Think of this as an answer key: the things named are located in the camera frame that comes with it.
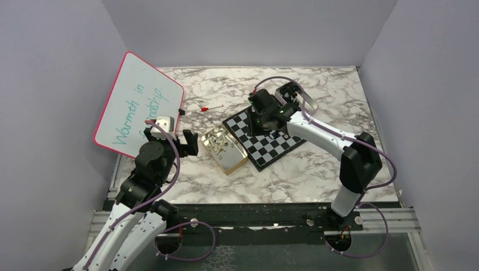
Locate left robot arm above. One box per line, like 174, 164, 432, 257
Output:
73, 128, 198, 270

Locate pile of black pieces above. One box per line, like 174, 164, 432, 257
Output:
278, 82, 300, 104

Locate white board pink rim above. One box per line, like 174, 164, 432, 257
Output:
93, 51, 185, 158

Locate silver white tin tray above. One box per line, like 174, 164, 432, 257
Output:
274, 83, 319, 115

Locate purple cable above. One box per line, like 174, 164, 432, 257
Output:
80, 119, 217, 271
252, 76, 398, 260

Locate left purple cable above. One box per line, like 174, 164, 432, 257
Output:
80, 119, 217, 271

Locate black metal base rail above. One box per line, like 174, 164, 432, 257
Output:
134, 202, 421, 247

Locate gold tin tray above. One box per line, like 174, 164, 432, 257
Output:
199, 125, 248, 176

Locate red capped white marker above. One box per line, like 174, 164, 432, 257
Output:
200, 104, 224, 112

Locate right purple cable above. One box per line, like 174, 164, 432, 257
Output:
252, 76, 398, 260

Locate black white chess board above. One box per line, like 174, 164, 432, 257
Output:
223, 108, 306, 172

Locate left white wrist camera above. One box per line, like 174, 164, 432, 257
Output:
151, 116, 175, 139

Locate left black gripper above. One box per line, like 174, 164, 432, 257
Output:
146, 127, 198, 185

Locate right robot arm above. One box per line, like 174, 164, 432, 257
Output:
247, 89, 382, 230

